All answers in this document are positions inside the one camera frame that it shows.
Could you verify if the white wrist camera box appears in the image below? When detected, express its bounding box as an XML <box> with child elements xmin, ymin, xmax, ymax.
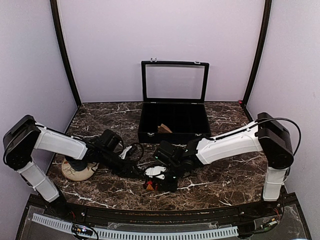
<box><xmin>144</xmin><ymin>166</ymin><xmax>167</xmax><ymax>180</ymax></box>

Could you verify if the red orange argyle sock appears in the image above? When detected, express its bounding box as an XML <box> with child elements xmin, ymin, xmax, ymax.
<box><xmin>143</xmin><ymin>180</ymin><xmax>158</xmax><ymax>191</ymax></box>

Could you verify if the cream branch-pattern plate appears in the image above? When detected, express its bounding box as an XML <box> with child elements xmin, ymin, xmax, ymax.
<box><xmin>61</xmin><ymin>159</ymin><xmax>99</xmax><ymax>182</ymax></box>

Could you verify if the dark blue mug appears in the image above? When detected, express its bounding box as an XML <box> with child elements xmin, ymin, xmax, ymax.
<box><xmin>66</xmin><ymin>158</ymin><xmax>88</xmax><ymax>172</ymax></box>

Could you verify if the tan brown sock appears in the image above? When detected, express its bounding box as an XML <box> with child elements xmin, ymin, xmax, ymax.
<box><xmin>157</xmin><ymin>123</ymin><xmax>172</xmax><ymax>133</ymax></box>

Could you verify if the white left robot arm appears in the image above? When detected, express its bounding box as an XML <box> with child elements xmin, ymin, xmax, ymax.
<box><xmin>2</xmin><ymin>114</ymin><xmax>142</xmax><ymax>218</ymax></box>

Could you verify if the left black frame post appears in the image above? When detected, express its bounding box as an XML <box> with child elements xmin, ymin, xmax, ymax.
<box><xmin>49</xmin><ymin>0</ymin><xmax>82</xmax><ymax>108</ymax></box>

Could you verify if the black glass-lid display case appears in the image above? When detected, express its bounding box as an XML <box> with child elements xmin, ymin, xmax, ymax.
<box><xmin>137</xmin><ymin>58</ymin><xmax>211</xmax><ymax>144</ymax></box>

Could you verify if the black frame post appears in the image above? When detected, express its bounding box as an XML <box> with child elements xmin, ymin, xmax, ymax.
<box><xmin>242</xmin><ymin>0</ymin><xmax>272</xmax><ymax>106</ymax></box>
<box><xmin>49</xmin><ymin>0</ymin><xmax>82</xmax><ymax>108</ymax></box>

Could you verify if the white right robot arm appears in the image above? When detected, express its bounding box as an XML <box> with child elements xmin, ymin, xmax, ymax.
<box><xmin>143</xmin><ymin>112</ymin><xmax>298</xmax><ymax>217</ymax></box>

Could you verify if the right black frame post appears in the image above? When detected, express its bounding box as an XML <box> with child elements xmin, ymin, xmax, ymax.
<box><xmin>242</xmin><ymin>0</ymin><xmax>272</xmax><ymax>106</ymax></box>

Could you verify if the white slotted cable duct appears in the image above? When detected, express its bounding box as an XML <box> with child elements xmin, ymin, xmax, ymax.
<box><xmin>31</xmin><ymin>213</ymin><xmax>239</xmax><ymax>240</ymax></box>

